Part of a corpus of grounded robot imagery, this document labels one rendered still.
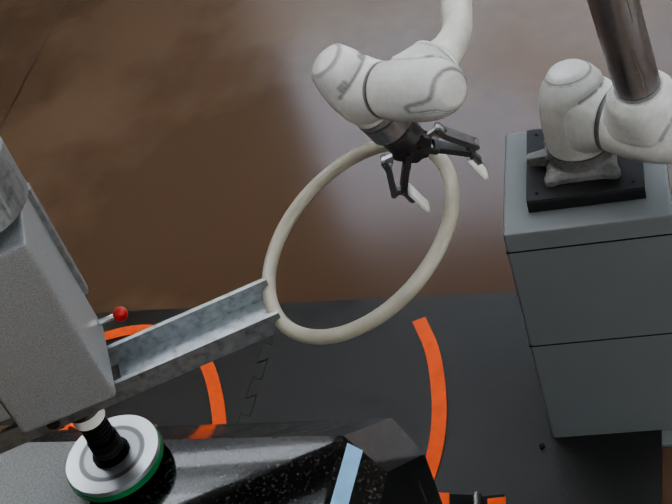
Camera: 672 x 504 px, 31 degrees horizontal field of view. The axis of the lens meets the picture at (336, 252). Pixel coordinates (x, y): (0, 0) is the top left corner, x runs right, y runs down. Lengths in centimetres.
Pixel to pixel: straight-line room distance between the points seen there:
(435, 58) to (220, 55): 359
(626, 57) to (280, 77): 284
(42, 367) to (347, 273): 198
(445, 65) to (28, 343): 92
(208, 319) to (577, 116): 96
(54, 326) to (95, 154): 302
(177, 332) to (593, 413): 132
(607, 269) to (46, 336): 139
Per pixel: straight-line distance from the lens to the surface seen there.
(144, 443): 267
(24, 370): 236
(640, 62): 264
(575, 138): 287
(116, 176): 508
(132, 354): 257
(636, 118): 272
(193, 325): 255
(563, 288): 305
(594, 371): 328
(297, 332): 238
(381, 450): 267
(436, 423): 359
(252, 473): 259
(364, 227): 432
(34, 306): 226
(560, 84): 283
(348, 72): 211
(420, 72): 201
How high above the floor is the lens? 274
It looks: 40 degrees down
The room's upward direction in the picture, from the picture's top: 20 degrees counter-clockwise
